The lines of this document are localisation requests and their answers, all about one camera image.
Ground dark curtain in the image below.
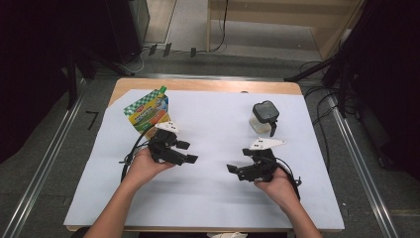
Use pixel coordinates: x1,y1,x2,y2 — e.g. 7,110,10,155
325,0,420,181
0,0,112,165

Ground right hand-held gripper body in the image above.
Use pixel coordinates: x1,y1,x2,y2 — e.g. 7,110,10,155
245,137,287,183

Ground white floor cable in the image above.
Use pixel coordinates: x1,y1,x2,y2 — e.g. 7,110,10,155
118,47,148,74

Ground black floor cables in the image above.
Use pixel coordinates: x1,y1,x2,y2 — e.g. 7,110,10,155
298,60,353,174

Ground wooden table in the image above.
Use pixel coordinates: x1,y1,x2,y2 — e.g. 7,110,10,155
64,77,345,233

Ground left hand-held gripper black cable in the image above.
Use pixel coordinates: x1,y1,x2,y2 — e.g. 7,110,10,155
118,123,157,183

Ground light wooden frame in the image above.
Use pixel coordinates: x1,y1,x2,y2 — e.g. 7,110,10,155
206,0,368,61

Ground black cabinet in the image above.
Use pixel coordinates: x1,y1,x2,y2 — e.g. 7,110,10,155
104,0,152,65

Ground black stand leg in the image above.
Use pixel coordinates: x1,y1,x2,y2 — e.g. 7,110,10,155
283,58,335,83

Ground person's left hand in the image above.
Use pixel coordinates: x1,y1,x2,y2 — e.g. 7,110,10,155
125,147,176,190

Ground person's right hand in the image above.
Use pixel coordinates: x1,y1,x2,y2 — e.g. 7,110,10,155
253,167,301,213

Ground yellow pouch with green spout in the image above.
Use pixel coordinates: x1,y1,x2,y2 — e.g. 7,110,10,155
123,85,172,140

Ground black upright stand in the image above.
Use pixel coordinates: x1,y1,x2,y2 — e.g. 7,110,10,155
63,49,79,111

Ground clear jar with black lid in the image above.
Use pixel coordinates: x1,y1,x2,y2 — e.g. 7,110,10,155
249,100,280,138

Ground thin black hanging cable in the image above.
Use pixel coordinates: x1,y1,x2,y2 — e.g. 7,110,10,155
210,0,230,54

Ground long metal floor rail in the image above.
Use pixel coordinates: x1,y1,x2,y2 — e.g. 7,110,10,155
326,93,400,238
0,93,85,238

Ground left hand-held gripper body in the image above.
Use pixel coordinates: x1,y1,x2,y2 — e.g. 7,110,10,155
147,121,186,167

